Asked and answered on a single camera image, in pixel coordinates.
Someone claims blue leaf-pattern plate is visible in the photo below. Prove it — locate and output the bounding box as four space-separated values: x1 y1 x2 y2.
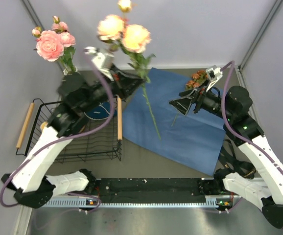
85 101 111 120

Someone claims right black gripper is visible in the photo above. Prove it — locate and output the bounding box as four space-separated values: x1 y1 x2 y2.
168 78 234 121

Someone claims peach rose stem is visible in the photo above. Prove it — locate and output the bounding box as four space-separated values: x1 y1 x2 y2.
96 0 162 141

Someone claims purple cable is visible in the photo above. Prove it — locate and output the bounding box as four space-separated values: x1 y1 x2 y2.
0 47 117 213
220 60 283 233

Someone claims pink rose stem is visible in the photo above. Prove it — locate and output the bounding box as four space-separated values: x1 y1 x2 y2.
51 16 76 68
32 27 64 62

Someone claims blue wrapping paper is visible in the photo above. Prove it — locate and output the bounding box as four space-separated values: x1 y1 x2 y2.
122 68 225 175

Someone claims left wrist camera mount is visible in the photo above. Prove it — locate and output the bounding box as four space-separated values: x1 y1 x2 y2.
84 47 114 81

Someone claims aluminium slotted rail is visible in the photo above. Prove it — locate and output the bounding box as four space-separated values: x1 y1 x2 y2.
41 178 283 209

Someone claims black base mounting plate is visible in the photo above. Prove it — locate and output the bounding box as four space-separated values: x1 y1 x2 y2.
95 178 221 204

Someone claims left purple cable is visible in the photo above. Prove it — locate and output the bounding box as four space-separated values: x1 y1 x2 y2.
0 47 117 213

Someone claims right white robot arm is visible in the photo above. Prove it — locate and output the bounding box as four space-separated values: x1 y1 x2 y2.
169 86 283 229

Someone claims brown rose stem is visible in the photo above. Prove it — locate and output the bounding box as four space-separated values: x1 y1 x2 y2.
170 70 210 127

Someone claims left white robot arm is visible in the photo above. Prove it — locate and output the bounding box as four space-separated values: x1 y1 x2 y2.
1 65 145 209

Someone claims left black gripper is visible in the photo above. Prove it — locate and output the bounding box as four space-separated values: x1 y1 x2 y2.
78 63 146 114

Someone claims black wire dish basket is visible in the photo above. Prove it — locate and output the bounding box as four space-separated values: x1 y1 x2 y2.
16 98 121 164

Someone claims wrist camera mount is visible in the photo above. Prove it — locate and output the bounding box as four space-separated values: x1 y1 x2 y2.
205 65 223 92
84 47 114 81

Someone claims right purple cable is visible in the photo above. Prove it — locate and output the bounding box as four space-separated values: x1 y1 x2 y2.
220 60 283 233

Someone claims white ribbed ceramic vase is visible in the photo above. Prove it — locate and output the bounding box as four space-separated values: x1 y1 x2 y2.
63 66 78 75

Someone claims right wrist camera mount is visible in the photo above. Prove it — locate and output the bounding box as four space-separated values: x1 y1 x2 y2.
205 65 223 92

